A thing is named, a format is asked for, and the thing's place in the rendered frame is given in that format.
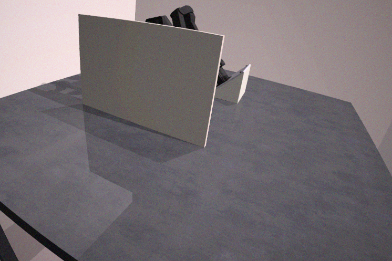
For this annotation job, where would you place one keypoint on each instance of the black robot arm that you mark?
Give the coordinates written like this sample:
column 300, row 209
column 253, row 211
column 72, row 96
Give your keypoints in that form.
column 183, row 17

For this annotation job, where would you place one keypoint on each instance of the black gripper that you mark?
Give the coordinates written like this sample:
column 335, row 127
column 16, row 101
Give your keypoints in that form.
column 157, row 20

